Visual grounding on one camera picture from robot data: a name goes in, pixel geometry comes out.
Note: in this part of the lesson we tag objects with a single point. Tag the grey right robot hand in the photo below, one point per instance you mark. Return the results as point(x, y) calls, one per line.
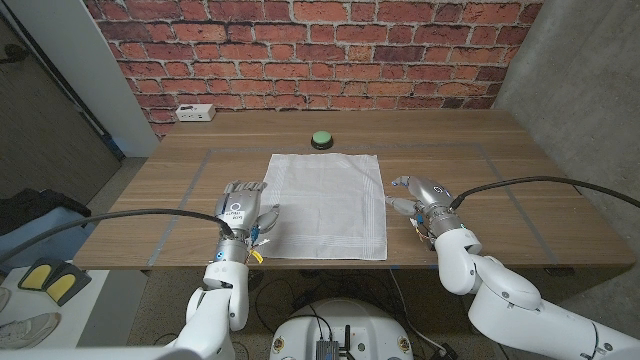
point(430, 195)

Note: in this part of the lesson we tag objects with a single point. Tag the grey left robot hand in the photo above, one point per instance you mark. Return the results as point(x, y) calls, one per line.
point(240, 207)

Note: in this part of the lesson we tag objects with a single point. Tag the white handkerchief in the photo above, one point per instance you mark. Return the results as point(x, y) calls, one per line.
point(325, 205)

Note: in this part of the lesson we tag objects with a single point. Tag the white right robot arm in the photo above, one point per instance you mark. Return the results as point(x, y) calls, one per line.
point(505, 300)

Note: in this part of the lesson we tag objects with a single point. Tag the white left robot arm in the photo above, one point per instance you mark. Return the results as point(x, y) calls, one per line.
point(220, 305)

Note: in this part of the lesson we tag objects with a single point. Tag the green push button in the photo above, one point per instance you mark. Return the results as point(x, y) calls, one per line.
point(322, 137)

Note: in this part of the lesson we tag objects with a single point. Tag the white power strip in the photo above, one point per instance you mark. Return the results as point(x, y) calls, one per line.
point(195, 112)

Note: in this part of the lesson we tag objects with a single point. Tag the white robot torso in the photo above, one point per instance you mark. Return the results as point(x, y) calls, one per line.
point(360, 325)

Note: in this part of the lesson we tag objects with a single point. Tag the black antenna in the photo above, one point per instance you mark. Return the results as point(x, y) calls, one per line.
point(347, 340)

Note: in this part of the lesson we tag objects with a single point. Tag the grey electronics box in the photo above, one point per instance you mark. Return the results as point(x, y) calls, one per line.
point(326, 351)

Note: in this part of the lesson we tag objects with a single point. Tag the red brick printed backdrop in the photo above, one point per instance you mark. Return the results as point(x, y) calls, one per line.
point(320, 60)

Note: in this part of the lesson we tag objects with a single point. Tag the yellow foot pedal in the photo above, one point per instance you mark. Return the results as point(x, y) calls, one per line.
point(35, 275)
point(62, 285)

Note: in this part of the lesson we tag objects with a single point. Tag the blue bin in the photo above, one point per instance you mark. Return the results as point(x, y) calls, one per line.
point(40, 245)

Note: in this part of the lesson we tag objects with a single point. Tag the black cloth bag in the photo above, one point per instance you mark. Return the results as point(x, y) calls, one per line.
point(30, 205)

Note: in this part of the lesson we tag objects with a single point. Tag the white sneaker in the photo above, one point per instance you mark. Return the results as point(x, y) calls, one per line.
point(27, 330)

